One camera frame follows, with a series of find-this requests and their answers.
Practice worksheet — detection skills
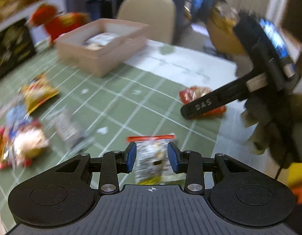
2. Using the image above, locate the grey biscuit packet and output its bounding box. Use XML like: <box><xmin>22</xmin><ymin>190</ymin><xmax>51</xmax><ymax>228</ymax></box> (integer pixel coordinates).
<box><xmin>126</xmin><ymin>134</ymin><xmax>179</xmax><ymax>185</ymax></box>

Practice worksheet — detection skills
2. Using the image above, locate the orange-red nut snack packet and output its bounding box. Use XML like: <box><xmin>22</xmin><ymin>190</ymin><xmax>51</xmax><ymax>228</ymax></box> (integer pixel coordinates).
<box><xmin>179</xmin><ymin>86</ymin><xmax>227</xmax><ymax>119</ymax></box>

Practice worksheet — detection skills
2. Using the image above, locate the packaged round bread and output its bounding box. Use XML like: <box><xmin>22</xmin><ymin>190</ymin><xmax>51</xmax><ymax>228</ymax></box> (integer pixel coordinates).
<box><xmin>11</xmin><ymin>126</ymin><xmax>49</xmax><ymax>168</ymax></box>

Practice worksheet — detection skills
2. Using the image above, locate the yellow guoba snack bag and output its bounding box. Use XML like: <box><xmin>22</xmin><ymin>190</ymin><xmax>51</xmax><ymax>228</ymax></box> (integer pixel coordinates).
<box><xmin>19</xmin><ymin>73</ymin><xmax>60</xmax><ymax>114</ymax></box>

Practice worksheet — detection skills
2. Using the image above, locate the red shiny snack packet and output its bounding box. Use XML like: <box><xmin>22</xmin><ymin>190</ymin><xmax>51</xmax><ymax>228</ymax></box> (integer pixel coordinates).
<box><xmin>0</xmin><ymin>125</ymin><xmax>32</xmax><ymax>170</ymax></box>

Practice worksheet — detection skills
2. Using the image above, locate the white large snack bag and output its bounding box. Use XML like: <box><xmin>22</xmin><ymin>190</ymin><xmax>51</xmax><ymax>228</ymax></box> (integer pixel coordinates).
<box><xmin>82</xmin><ymin>32</ymin><xmax>121</xmax><ymax>50</ymax></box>

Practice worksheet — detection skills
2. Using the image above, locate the blue white clear packet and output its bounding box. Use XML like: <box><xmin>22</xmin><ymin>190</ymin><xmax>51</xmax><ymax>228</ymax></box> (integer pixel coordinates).
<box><xmin>0</xmin><ymin>100</ymin><xmax>33</xmax><ymax>137</ymax></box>

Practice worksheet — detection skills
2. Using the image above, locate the gloved right hand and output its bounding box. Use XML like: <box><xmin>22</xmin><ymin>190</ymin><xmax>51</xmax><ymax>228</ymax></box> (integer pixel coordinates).
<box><xmin>241</xmin><ymin>93</ymin><xmax>302</xmax><ymax>169</ymax></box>

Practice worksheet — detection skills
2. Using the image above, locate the green checked tablecloth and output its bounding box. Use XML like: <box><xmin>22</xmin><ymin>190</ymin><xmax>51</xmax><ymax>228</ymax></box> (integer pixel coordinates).
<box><xmin>0</xmin><ymin>41</ymin><xmax>236</xmax><ymax>230</ymax></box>

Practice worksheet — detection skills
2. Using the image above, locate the yellow chair with blue cloth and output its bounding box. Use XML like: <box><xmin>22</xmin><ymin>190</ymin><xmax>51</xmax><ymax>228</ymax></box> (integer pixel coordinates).
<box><xmin>189</xmin><ymin>0</ymin><xmax>246</xmax><ymax>55</ymax></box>

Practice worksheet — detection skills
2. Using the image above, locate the pink cardboard box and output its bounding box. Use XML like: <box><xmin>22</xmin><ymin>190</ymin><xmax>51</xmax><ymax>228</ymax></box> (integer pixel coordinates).
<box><xmin>55</xmin><ymin>19</ymin><xmax>149</xmax><ymax>77</ymax></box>

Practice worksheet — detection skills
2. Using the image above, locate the beige chair right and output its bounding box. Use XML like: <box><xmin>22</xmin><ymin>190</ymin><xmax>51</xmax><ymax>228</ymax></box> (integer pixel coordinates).
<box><xmin>116</xmin><ymin>0</ymin><xmax>176</xmax><ymax>44</ymax></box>

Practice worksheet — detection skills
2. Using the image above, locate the red plush horse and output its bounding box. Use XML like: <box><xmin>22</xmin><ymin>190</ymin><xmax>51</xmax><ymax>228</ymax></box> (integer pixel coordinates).
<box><xmin>26</xmin><ymin>3</ymin><xmax>90</xmax><ymax>46</ymax></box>

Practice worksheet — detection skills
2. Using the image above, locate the black plum snack bag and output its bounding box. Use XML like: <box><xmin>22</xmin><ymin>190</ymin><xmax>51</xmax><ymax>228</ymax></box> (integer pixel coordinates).
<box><xmin>0</xmin><ymin>18</ymin><xmax>36</xmax><ymax>79</ymax></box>

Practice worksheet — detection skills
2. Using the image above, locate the black water dispenser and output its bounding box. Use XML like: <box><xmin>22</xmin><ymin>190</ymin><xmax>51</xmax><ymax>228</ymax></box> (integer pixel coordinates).
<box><xmin>86</xmin><ymin>0</ymin><xmax>115</xmax><ymax>21</ymax></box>

